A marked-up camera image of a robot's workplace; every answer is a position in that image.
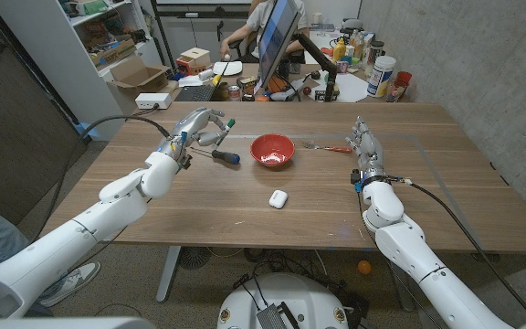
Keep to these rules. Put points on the orange ball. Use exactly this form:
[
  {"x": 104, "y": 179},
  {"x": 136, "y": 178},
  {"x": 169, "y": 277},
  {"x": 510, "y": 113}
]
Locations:
[{"x": 364, "y": 267}]

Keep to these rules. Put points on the small orange basketball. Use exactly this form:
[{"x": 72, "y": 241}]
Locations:
[{"x": 276, "y": 84}]

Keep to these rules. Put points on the black keyboard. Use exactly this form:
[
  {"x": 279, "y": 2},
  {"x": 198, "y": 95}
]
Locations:
[{"x": 196, "y": 93}]

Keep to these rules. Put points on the white shelf unit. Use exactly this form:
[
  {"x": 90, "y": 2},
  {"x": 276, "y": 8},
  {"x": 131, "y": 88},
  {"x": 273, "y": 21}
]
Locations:
[{"x": 53, "y": 55}]

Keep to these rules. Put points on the SPAM can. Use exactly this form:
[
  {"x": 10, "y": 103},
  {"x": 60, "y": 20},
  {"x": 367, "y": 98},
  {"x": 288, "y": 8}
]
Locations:
[{"x": 247, "y": 83}]

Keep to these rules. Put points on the open cardboard box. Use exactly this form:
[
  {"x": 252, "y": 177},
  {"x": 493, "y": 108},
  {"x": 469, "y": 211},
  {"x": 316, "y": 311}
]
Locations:
[{"x": 139, "y": 75}]

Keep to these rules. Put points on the black blue-tipped screwdriver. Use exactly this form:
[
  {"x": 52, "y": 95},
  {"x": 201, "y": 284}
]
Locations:
[{"x": 226, "y": 157}]

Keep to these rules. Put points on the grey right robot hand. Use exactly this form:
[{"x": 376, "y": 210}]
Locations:
[{"x": 371, "y": 153}]

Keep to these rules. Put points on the white wipes canister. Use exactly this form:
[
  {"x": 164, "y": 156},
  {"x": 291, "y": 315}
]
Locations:
[{"x": 381, "y": 77}]

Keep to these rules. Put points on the white power box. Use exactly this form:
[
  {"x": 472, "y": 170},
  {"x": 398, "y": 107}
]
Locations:
[{"x": 153, "y": 100}]

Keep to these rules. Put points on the green-capped marker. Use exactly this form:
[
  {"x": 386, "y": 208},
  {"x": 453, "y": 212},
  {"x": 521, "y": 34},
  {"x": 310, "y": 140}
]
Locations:
[{"x": 231, "y": 123}]

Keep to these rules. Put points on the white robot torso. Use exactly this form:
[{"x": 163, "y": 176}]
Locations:
[{"x": 286, "y": 292}]

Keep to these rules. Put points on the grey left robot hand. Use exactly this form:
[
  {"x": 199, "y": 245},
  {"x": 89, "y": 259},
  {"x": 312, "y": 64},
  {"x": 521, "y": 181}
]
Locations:
[{"x": 190, "y": 130}]

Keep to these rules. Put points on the white AirPods case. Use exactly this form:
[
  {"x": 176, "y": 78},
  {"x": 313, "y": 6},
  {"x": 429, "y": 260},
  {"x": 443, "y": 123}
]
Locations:
[{"x": 278, "y": 199}]

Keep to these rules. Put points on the wooden toy house box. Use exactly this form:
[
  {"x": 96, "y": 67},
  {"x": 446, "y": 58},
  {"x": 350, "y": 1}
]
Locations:
[{"x": 194, "y": 59}]

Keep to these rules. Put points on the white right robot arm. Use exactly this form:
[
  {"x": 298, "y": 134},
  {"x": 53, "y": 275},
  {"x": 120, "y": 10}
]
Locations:
[{"x": 413, "y": 251}]

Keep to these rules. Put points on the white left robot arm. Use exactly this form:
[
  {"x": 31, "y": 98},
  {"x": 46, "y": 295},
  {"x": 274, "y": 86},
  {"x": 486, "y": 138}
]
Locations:
[{"x": 62, "y": 247}]

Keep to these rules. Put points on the white paper sheet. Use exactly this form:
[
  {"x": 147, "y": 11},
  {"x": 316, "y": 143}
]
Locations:
[{"x": 350, "y": 89}]

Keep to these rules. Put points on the red bowl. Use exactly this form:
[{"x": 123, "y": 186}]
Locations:
[{"x": 272, "y": 147}]

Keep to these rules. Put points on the computer monitor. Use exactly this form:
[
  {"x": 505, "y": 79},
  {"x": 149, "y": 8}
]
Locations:
[{"x": 274, "y": 41}]

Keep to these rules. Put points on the grey white sneaker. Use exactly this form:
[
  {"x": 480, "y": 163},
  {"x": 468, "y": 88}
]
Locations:
[{"x": 73, "y": 281}]

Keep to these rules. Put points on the grey table leg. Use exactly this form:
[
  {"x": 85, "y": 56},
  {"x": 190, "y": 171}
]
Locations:
[
  {"x": 402, "y": 299},
  {"x": 168, "y": 274}
]

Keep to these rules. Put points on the white plate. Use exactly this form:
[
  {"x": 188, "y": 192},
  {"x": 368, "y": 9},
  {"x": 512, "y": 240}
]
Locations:
[{"x": 228, "y": 68}]

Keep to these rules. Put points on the dark wooden door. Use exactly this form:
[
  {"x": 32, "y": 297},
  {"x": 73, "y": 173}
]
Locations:
[{"x": 16, "y": 128}]

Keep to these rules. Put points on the seated person in grey shirt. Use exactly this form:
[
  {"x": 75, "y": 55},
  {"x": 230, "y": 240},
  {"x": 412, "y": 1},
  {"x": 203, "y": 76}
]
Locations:
[{"x": 256, "y": 17}]

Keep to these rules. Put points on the clear jar with black lid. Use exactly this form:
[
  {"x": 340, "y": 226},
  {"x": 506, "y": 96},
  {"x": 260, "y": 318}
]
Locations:
[{"x": 374, "y": 55}]

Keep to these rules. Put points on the yellow mustard bottle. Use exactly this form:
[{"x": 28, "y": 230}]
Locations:
[{"x": 339, "y": 52}]

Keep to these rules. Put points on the printed cardboard box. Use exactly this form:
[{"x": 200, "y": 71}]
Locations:
[{"x": 112, "y": 52}]

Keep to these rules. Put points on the red labelled tin can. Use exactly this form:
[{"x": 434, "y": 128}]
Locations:
[{"x": 234, "y": 93}]

